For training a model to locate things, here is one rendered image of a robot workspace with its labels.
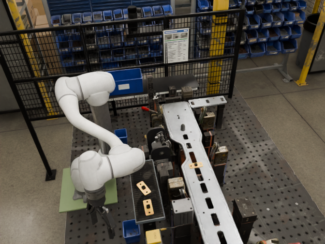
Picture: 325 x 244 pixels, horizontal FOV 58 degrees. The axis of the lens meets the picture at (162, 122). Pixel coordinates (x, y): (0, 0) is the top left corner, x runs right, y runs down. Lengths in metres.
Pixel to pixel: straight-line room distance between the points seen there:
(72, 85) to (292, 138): 2.72
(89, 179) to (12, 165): 2.40
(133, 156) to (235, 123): 1.48
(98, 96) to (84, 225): 0.83
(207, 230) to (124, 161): 0.58
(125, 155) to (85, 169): 0.18
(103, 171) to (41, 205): 1.90
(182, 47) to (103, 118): 1.03
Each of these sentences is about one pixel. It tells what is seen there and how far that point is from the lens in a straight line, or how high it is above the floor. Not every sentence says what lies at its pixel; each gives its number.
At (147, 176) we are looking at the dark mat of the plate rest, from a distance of 1.57.
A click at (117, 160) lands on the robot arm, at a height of 1.44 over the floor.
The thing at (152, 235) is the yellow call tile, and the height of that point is 1.16.
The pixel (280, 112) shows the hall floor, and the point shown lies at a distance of 4.05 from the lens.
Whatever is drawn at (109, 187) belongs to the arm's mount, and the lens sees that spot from 2.13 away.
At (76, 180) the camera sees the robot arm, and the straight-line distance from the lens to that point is 1.99.
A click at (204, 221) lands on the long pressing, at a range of 1.61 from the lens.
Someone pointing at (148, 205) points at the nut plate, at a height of 1.17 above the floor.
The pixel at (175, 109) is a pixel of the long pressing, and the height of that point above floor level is 1.00.
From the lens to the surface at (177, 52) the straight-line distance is 2.48.
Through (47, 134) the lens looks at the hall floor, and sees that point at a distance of 3.83.
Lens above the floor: 2.37
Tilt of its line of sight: 40 degrees down
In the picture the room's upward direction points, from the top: 2 degrees counter-clockwise
